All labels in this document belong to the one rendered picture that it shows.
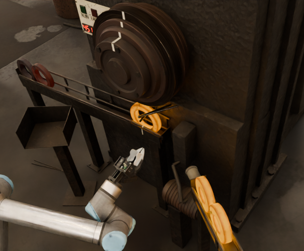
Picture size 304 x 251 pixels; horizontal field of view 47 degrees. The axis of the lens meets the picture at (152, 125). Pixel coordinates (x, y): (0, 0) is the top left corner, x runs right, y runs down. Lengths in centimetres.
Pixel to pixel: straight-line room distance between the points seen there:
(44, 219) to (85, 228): 17
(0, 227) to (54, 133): 62
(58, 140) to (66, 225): 68
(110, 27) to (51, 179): 147
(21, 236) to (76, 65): 185
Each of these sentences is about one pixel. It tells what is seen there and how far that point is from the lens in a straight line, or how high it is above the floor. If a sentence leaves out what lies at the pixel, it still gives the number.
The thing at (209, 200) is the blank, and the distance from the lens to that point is 146.
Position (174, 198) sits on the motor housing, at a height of 51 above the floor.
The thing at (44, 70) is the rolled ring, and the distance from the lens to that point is 235.
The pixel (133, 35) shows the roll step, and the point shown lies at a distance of 140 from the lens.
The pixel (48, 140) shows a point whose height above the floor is 60.
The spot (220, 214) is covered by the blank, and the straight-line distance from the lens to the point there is 137.
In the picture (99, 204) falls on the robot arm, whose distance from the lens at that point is 154.
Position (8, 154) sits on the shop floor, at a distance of 298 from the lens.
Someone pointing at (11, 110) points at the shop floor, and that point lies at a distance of 337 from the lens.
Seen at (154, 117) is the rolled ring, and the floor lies 80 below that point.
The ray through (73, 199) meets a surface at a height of 1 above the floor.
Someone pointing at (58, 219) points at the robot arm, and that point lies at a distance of 147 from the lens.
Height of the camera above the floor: 197
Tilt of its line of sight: 44 degrees down
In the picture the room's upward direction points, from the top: 8 degrees counter-clockwise
